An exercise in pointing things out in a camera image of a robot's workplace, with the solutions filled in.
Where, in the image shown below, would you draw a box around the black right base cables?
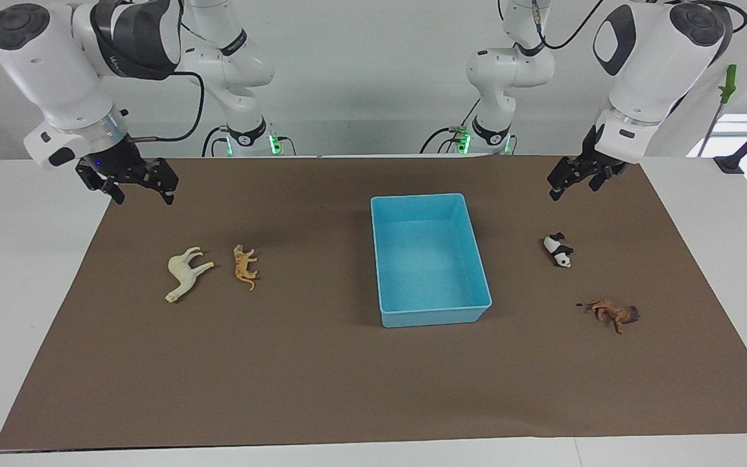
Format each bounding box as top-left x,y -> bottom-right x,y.
202,125 -> 296,158

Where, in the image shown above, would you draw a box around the cream horse toy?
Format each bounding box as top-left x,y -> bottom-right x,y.
165,246 -> 215,304

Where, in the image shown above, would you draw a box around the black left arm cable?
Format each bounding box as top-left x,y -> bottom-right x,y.
532,0 -> 608,51

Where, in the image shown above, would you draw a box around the black base cables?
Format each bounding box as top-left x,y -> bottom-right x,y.
202,125 -> 296,158
420,97 -> 482,155

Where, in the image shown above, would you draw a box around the brown table mat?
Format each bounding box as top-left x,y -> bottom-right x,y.
0,154 -> 747,451

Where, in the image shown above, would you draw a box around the brown lion toy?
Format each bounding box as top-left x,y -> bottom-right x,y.
576,298 -> 640,335

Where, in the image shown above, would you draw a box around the light blue plastic storage box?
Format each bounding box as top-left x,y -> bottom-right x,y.
370,193 -> 493,328

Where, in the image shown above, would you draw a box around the black left base cables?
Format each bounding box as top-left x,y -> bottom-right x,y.
420,97 -> 482,155

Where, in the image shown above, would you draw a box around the black and white panda toy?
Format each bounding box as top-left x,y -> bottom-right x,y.
543,232 -> 574,269

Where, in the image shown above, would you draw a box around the orange tiger toy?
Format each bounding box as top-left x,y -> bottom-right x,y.
233,244 -> 259,291

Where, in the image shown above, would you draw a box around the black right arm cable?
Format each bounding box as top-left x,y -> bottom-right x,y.
128,70 -> 207,143

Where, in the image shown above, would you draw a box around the green-handled pole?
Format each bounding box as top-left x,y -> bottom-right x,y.
698,64 -> 737,158

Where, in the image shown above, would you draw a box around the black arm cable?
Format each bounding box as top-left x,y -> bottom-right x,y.
532,0 -> 608,51
128,70 -> 207,143

